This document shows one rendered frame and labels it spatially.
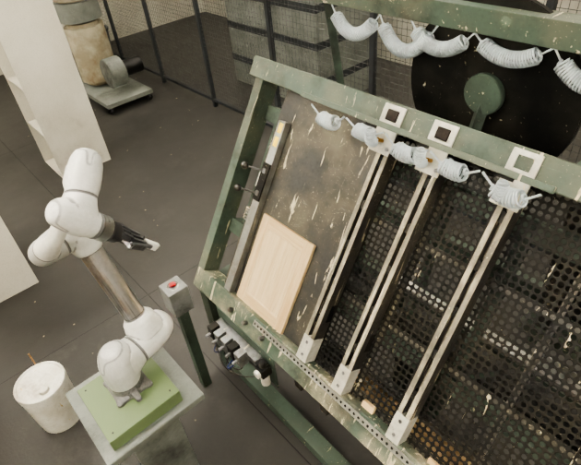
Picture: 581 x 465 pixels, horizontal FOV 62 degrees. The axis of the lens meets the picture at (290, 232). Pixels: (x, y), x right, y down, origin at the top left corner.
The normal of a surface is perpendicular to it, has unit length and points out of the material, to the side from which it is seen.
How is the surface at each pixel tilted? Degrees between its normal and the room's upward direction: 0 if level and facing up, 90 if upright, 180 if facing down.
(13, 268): 90
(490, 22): 90
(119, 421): 1
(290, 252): 58
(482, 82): 90
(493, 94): 90
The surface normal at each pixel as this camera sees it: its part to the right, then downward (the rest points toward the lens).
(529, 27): -0.75, 0.47
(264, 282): -0.69, -0.01
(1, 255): 0.66, 0.43
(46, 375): -0.09, -0.77
